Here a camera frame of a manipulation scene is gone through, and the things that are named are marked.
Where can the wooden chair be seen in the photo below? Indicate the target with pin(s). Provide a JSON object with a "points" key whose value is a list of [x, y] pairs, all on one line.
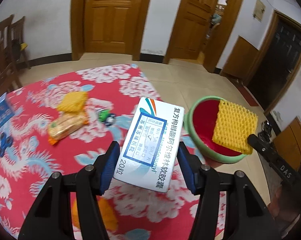
{"points": [[18, 44], [8, 70]]}

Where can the low wooden cabinet door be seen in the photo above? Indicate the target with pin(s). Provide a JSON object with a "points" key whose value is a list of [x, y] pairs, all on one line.
{"points": [[240, 59]]}

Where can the near wooden chair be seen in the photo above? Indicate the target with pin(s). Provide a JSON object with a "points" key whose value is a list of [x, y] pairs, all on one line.
{"points": [[8, 70]]}

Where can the white medicine box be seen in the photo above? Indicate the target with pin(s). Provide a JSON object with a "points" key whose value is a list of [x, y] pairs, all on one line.
{"points": [[148, 154]]}

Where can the blue white milk carton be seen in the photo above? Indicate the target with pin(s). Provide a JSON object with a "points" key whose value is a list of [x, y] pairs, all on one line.
{"points": [[6, 110]]}

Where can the orange object at table edge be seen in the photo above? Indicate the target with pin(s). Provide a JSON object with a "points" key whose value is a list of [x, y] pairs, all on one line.
{"points": [[107, 213]]}

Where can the closed wooden door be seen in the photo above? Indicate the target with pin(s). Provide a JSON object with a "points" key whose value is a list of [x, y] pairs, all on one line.
{"points": [[110, 25]]}

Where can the red floral tablecloth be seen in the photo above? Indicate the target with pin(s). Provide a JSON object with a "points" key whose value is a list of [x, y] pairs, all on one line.
{"points": [[29, 162]]}

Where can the orange snack packet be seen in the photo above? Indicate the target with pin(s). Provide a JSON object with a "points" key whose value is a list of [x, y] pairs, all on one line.
{"points": [[66, 124]]}

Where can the wall electrical panel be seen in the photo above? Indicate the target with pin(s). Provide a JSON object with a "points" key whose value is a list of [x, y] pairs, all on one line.
{"points": [[259, 10]]}

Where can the open wooden door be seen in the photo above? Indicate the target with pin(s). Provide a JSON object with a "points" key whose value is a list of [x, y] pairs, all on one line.
{"points": [[189, 31]]}

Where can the yellow foam net small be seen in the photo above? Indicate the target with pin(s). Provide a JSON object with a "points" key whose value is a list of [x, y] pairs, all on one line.
{"points": [[233, 126]]}

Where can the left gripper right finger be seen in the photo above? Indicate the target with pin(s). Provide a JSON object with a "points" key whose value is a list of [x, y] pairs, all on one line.
{"points": [[203, 181]]}

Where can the far wooden chair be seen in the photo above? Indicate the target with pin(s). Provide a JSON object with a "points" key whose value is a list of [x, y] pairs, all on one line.
{"points": [[18, 44]]}

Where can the green black small toy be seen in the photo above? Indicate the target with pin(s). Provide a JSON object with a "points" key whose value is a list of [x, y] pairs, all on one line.
{"points": [[106, 117]]}

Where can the red bucket green rim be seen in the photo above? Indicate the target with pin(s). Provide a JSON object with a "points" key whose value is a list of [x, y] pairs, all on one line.
{"points": [[199, 122]]}

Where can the blue fidget spinner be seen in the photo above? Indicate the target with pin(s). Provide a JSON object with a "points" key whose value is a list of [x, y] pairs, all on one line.
{"points": [[5, 142]]}

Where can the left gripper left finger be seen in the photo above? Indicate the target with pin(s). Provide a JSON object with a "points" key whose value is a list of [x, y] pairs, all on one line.
{"points": [[92, 181]]}

